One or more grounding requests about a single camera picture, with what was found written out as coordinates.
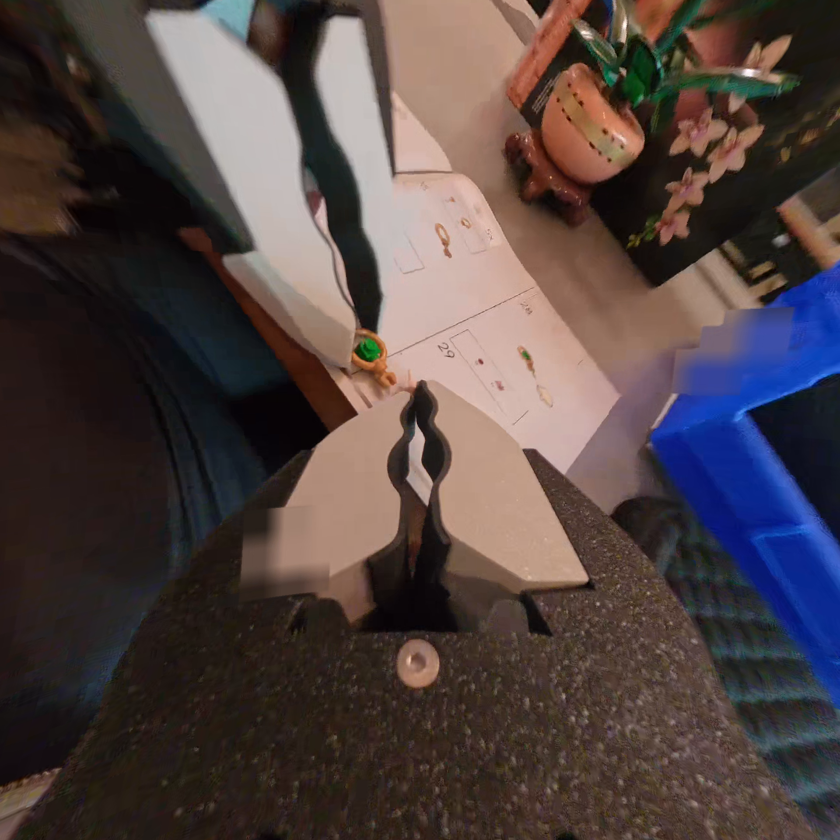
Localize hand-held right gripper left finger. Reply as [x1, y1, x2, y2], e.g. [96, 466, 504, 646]
[285, 392, 422, 623]

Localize pale desk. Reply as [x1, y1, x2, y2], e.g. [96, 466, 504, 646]
[177, 0, 840, 519]

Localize gold ring with green stud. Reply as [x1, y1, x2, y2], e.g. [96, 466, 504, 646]
[351, 331, 399, 388]

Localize black orchid-print box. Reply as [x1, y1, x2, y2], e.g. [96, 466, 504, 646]
[505, 0, 840, 287]

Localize black bumpy foam pad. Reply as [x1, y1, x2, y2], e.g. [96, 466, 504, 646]
[610, 495, 840, 829]

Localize blue plastic bin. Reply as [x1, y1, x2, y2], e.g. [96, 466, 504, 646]
[648, 262, 840, 711]

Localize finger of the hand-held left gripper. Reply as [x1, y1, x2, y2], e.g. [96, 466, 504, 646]
[147, 7, 362, 367]
[307, 0, 396, 333]

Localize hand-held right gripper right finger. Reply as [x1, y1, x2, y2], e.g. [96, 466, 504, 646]
[417, 379, 590, 593]

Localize building instruction booklet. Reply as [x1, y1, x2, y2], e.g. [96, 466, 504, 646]
[354, 92, 622, 475]

